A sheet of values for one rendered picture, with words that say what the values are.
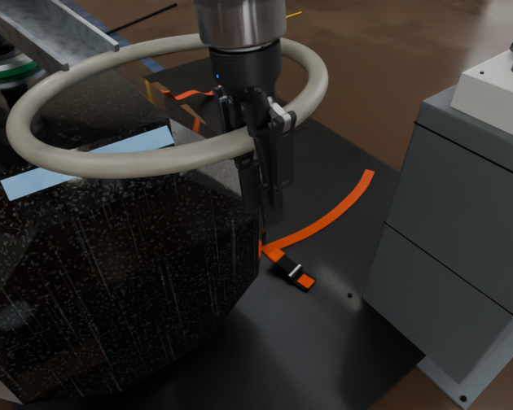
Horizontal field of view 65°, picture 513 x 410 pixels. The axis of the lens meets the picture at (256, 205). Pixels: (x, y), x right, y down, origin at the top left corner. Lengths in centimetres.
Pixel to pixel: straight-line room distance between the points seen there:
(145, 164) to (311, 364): 104
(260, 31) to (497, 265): 86
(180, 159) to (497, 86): 69
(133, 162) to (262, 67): 18
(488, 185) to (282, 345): 79
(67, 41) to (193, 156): 56
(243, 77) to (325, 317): 115
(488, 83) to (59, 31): 88
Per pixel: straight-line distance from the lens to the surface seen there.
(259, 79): 43
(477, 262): 114
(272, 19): 42
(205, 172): 90
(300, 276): 155
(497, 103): 98
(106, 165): 49
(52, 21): 103
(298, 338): 142
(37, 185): 82
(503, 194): 102
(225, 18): 41
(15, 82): 113
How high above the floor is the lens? 126
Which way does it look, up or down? 43 degrees down
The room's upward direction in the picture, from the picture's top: straight up
